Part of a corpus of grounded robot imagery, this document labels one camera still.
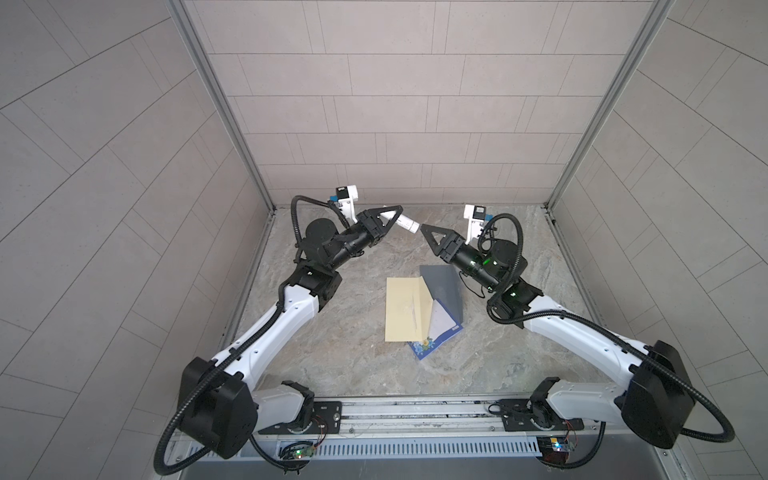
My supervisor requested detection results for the white glue stick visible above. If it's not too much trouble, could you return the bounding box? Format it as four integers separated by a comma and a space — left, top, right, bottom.
380, 210, 420, 234

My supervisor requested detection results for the yellow paper envelope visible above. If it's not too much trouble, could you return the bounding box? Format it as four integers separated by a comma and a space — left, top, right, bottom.
385, 277, 433, 342

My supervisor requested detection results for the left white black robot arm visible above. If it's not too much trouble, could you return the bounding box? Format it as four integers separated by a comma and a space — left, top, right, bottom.
153, 195, 420, 476

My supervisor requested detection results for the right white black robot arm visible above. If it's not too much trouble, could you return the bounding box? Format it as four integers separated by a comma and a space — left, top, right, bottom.
420, 213, 736, 449

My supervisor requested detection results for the grey envelope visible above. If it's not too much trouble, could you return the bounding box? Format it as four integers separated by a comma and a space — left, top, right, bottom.
419, 265, 464, 325

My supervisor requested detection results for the blue floral card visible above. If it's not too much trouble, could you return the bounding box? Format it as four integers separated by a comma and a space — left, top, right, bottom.
407, 325, 463, 360

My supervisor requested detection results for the right circuit board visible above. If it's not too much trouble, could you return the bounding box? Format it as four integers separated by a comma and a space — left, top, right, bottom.
536, 436, 575, 465

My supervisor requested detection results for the circuit board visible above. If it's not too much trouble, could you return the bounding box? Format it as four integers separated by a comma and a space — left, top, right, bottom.
536, 436, 575, 465
279, 441, 317, 462

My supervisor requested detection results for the left circuit board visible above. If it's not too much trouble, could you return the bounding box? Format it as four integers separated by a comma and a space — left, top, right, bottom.
279, 441, 317, 462

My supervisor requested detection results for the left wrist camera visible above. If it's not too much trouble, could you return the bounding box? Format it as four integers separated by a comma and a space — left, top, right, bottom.
329, 185, 359, 224

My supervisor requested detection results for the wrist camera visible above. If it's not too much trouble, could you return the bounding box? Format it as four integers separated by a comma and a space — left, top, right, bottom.
329, 185, 359, 224
463, 204, 492, 244

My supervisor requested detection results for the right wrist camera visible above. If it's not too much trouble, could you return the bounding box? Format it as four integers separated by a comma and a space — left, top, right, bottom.
463, 204, 492, 244

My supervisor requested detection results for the aluminium mounting rail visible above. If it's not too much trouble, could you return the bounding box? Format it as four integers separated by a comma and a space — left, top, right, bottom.
170, 392, 667, 442

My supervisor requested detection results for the right black base cable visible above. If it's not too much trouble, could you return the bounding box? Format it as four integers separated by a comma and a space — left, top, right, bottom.
537, 419, 607, 470

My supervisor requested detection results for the black base cable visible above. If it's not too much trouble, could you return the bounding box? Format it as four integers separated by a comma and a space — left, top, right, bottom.
537, 419, 607, 470
248, 434, 301, 473

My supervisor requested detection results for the left black base cable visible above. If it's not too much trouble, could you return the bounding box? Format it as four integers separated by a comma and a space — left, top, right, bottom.
248, 434, 301, 473

